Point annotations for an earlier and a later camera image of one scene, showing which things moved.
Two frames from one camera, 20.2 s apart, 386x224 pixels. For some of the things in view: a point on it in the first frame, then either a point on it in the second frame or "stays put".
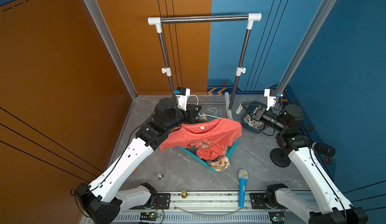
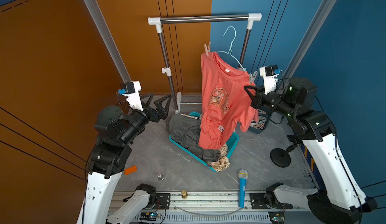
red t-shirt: x=210 y=137 to x=225 y=105
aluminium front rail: x=202 y=202 stays put
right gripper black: x=260 y=109 to x=258 y=100
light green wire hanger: x=197 y=104 to x=229 y=50
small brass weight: x=184 y=194 stays put
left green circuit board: x=149 y=216 stays put
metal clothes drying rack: x=251 y=17 stays put
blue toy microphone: x=243 y=176 stays put
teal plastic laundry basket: x=191 y=153 stays put
